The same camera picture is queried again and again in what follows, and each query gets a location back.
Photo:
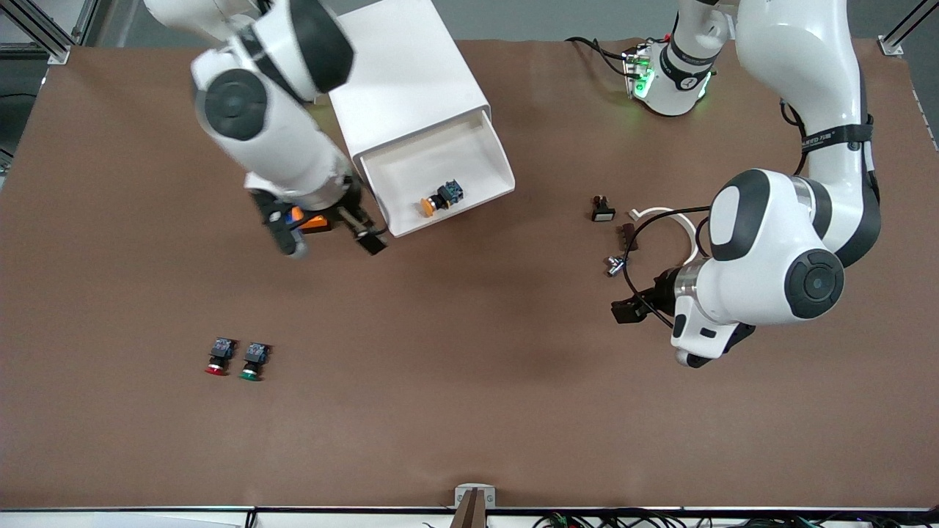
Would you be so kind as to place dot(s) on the small black white switch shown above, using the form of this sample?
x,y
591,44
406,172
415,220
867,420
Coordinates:
x,y
602,210

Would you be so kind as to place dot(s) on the yellow push button switch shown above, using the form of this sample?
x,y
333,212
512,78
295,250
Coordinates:
x,y
440,198

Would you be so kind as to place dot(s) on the green push button switch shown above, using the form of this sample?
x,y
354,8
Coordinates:
x,y
254,361

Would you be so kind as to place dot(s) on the white curved plastic arc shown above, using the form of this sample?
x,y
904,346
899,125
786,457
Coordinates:
x,y
660,211

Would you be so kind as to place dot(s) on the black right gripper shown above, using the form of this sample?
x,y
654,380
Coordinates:
x,y
351,210

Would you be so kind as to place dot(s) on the aluminium frame profile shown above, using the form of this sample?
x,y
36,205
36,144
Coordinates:
x,y
44,33
890,46

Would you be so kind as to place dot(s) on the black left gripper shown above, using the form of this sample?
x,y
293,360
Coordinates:
x,y
659,291

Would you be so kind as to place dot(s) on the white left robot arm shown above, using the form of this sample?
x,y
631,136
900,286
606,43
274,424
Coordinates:
x,y
799,59

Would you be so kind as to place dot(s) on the brown terminal block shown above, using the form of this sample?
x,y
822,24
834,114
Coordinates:
x,y
629,242

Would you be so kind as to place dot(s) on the red push button switch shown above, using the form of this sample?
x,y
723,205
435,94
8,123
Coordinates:
x,y
220,357

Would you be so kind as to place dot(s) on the orange button enclosure box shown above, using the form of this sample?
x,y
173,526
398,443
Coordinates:
x,y
317,224

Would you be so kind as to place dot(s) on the silver metal fitting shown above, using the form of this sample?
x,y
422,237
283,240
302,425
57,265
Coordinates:
x,y
615,266

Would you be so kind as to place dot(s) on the grey metal table bracket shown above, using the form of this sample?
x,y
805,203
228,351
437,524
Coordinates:
x,y
462,495

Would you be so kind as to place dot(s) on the white table edge rail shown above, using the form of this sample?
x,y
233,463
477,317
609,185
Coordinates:
x,y
147,519

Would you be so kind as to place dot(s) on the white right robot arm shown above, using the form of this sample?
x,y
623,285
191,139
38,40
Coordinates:
x,y
286,139

